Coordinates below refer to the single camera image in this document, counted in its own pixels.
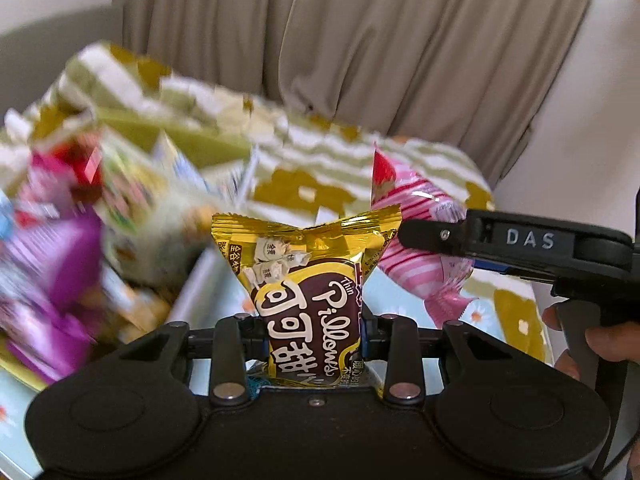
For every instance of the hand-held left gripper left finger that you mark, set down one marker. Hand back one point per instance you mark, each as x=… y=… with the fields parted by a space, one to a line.
x=227 y=355

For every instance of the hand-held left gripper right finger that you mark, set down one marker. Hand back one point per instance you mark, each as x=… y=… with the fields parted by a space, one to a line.
x=400 y=355

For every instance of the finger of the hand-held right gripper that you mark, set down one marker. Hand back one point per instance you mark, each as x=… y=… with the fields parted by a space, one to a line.
x=497 y=265
x=435 y=237

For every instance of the pink striped snack packet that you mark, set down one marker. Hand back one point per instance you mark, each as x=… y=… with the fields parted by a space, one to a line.
x=425 y=280

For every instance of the light blue daisy box lid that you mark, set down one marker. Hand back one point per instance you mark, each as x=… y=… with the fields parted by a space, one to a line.
x=215 y=285

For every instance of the gold and brown snack packet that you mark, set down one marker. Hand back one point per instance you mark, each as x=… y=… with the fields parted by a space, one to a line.
x=310 y=300

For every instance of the green fabric storage box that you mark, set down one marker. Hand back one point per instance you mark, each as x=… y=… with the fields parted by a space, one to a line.
x=200 y=137

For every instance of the person's right hand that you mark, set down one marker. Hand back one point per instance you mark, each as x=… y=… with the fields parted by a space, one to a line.
x=617 y=342

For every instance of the yellow snack packet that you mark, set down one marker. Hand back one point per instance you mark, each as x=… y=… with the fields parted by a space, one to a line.
x=142 y=307

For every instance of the green striped floral blanket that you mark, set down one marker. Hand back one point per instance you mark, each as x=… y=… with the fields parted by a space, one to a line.
x=300 y=185

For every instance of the cartoon print green snack packet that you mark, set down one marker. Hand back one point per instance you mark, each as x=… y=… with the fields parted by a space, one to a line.
x=135 y=195

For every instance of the purple snack packet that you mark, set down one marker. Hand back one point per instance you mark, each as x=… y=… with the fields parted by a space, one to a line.
x=65 y=260

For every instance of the blue and white snack packet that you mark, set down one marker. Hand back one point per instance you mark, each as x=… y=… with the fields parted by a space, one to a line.
x=175 y=160

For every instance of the beige curtain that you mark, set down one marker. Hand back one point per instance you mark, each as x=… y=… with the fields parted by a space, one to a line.
x=350 y=50

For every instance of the red and white snack packet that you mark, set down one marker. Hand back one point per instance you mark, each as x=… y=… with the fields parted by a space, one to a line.
x=80 y=160

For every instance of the magenta snack packet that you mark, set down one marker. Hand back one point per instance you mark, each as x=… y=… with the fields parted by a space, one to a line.
x=45 y=177

